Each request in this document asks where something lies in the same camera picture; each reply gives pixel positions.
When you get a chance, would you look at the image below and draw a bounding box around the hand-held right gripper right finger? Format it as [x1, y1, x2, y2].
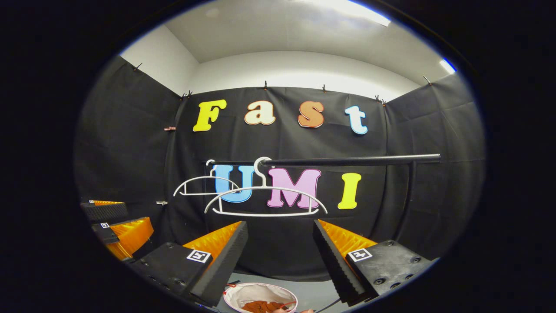
[312, 220, 435, 306]

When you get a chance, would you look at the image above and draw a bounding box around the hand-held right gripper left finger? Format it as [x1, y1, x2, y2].
[130, 221, 249, 308]

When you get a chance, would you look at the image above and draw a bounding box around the pink white laundry hamper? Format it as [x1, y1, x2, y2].
[223, 283, 298, 313]

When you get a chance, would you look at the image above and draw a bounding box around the orange corduroy jacket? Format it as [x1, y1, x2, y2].
[241, 300, 296, 313]

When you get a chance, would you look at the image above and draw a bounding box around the white plastic clothes hanger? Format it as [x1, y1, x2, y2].
[204, 156, 328, 217]
[173, 159, 240, 197]

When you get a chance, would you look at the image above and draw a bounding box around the black metal clothes rack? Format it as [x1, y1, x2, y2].
[206, 153, 441, 231]

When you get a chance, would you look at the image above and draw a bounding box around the large ceiling light panel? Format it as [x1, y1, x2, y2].
[304, 0, 391, 27]

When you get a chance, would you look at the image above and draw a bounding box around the black floor cable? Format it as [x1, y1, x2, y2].
[315, 298, 341, 313]

